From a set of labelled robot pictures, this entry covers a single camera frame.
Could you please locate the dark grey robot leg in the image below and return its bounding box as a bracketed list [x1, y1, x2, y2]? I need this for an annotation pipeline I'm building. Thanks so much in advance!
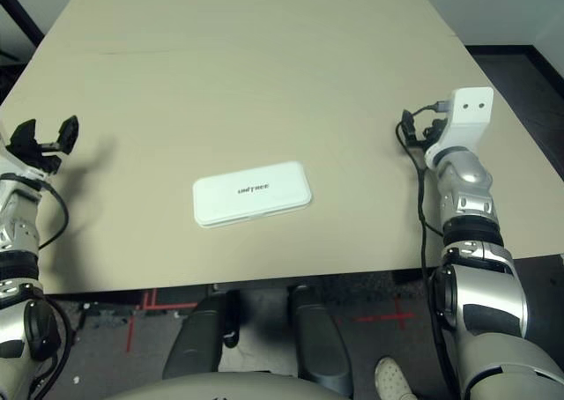
[162, 293, 241, 381]
[288, 285, 353, 396]

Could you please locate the beige robot torso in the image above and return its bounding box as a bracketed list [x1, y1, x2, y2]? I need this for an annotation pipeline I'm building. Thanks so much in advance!
[105, 371, 349, 400]

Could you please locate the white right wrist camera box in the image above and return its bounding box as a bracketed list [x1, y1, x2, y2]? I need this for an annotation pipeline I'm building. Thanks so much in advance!
[425, 86, 494, 170]

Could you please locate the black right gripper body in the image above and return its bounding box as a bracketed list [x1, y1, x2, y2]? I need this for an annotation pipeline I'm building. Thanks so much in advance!
[416, 116, 446, 148]

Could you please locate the dark grey robot right leg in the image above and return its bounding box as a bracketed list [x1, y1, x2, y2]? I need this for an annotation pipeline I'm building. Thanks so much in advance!
[288, 285, 353, 396]

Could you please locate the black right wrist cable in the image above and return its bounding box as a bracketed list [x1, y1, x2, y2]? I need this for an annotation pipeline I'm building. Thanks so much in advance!
[395, 100, 464, 395]

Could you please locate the white bystander shoe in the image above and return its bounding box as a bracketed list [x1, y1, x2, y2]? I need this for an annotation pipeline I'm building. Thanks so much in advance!
[374, 357, 415, 400]

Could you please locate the white plastic pencil case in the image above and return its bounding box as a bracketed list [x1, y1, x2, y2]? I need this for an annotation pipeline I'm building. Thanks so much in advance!
[192, 160, 313, 229]

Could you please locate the dark grey robot left leg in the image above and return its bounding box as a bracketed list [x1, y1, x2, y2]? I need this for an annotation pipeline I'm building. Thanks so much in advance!
[162, 293, 241, 381]

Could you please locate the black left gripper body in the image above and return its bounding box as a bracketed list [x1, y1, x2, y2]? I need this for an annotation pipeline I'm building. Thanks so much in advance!
[11, 142, 63, 173]

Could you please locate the black framed side table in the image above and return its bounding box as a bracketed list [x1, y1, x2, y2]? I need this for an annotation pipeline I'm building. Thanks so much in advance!
[0, 0, 45, 48]

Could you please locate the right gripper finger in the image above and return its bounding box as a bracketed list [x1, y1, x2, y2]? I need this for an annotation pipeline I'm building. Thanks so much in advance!
[399, 107, 418, 144]

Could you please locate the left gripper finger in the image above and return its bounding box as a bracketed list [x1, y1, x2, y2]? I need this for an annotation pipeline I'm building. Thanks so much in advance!
[9, 118, 37, 154]
[58, 115, 80, 153]

